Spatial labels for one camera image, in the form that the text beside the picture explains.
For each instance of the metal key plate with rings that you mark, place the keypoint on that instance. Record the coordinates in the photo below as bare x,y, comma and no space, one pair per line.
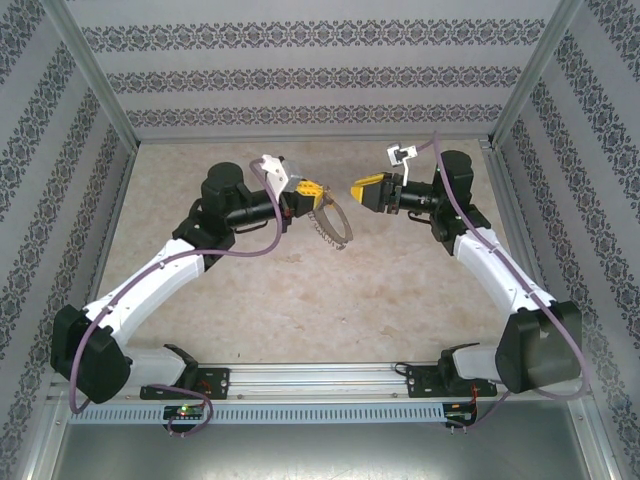
344,220

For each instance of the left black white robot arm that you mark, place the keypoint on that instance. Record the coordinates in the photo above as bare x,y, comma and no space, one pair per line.
95,370

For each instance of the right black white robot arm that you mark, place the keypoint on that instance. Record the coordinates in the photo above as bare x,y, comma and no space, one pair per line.
535,350

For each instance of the grey metal sheet panel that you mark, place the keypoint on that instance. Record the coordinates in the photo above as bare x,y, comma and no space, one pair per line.
320,450

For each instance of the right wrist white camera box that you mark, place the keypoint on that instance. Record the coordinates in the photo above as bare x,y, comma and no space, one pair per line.
397,154

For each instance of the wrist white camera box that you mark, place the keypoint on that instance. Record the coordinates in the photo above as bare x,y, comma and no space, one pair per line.
397,154
280,172

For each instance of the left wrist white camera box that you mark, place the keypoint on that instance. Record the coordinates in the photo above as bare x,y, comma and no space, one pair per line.
280,172

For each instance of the aluminium frame post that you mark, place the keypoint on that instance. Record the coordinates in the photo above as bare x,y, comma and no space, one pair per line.
92,70
537,70

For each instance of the aluminium mounting rail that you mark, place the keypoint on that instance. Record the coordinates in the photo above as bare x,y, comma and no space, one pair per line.
320,380

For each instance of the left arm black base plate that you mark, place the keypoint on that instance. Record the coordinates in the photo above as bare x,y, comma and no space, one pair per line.
217,382

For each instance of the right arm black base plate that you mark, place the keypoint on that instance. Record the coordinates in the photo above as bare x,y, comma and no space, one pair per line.
420,382

